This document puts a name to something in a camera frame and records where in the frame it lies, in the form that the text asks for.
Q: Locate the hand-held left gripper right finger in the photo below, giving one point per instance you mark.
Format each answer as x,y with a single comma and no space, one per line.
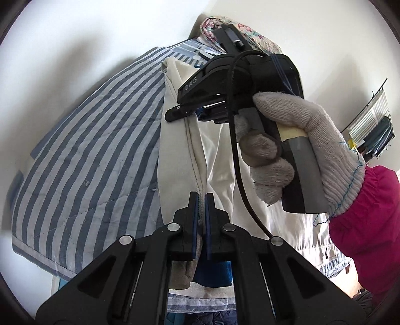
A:
208,225

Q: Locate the person's right hand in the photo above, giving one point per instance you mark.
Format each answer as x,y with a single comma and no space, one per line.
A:
325,131

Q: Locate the blue striped bedspread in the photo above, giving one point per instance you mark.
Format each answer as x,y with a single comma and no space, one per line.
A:
93,156

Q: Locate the hanging striped cloth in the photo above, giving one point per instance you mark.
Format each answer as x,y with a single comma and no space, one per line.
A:
370,115

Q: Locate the dark hanging garment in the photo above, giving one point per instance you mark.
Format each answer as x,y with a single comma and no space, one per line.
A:
379,137

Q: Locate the black stick device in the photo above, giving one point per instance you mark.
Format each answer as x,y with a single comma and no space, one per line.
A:
228,37

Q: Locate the floral quilt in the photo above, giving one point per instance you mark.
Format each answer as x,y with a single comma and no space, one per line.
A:
259,37

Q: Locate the beige and blue jacket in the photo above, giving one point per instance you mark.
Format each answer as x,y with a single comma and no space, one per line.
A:
215,162

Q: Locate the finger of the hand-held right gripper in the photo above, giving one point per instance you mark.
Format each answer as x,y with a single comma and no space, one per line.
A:
187,109
215,114

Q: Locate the blue quilted cloth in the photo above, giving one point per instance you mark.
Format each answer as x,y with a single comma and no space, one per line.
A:
200,319

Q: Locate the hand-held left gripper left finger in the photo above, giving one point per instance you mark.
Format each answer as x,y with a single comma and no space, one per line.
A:
194,225

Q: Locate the person's right forearm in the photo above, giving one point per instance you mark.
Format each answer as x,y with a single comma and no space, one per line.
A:
368,225

